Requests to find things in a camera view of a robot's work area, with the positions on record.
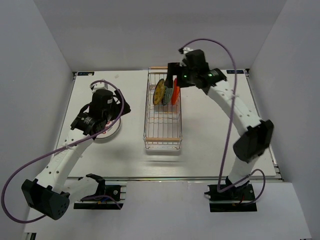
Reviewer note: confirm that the yellow patterned plate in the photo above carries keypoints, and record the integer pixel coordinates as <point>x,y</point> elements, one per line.
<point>159,92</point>

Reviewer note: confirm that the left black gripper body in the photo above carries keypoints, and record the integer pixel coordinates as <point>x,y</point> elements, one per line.
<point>117,108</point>

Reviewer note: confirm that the blue table label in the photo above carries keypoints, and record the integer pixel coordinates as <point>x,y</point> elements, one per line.
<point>238,71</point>
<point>85,73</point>

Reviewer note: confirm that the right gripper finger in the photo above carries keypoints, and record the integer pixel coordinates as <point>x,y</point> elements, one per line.
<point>169,82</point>
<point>173,69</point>

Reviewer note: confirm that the left blue table label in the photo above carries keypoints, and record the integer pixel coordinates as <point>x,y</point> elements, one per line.
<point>85,73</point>

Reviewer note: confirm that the teal patterned plate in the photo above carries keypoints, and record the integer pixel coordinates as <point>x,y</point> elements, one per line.
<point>168,93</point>

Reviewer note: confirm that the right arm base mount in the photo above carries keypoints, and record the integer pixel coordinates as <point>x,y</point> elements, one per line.
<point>234,200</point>

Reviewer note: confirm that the plain white plate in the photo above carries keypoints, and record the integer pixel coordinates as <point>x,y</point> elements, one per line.
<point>111,130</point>

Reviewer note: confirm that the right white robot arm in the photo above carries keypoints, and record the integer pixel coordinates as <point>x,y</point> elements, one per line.
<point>254,133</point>

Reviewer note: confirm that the orange plate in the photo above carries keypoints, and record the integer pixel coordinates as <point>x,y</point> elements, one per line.
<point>176,91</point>

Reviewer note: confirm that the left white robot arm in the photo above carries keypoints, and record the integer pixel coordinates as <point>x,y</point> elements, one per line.
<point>48,192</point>

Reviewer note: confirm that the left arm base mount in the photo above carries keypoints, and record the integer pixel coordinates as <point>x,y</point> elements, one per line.
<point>108,195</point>

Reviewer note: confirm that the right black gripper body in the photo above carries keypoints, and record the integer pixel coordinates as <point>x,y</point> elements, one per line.
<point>187,76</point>

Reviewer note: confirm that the right blue table label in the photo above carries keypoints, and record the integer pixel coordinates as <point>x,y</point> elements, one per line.
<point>238,71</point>

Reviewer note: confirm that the metal wire dish rack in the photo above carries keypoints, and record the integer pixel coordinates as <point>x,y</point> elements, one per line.
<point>162,123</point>

